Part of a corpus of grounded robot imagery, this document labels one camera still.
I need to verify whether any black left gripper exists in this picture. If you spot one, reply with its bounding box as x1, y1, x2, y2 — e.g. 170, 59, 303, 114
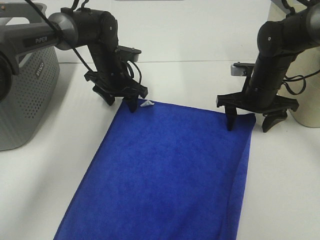
84, 67, 148, 113

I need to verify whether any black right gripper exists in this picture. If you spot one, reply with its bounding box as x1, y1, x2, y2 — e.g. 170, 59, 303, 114
216, 85, 299, 133

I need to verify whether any blue microfiber towel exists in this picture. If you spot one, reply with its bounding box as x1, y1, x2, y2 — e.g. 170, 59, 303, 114
54, 102, 256, 240

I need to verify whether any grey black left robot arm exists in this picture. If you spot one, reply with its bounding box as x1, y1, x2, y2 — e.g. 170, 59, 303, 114
0, 7, 148, 113

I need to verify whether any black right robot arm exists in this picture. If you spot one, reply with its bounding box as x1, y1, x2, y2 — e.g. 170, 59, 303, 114
216, 0, 320, 133

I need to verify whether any beige plastic bin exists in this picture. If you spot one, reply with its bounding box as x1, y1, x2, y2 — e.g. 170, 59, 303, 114
267, 0, 320, 128

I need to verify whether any grey perforated plastic basket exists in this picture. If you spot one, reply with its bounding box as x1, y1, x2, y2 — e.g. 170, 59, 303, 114
0, 2, 60, 151

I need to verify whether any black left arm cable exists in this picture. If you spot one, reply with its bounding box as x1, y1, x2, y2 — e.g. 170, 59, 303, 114
23, 0, 144, 91

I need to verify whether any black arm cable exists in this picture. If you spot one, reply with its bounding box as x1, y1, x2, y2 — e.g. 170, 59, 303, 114
23, 0, 144, 91
279, 0, 320, 96

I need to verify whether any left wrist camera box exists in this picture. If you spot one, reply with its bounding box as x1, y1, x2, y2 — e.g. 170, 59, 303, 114
118, 45, 142, 63

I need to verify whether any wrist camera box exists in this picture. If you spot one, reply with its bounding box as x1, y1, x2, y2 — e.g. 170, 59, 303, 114
118, 45, 142, 63
230, 62, 255, 77

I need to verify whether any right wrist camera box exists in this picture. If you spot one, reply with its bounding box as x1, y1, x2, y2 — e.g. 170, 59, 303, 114
230, 62, 255, 77

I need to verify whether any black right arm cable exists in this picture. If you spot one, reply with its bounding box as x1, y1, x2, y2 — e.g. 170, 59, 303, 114
279, 0, 320, 96

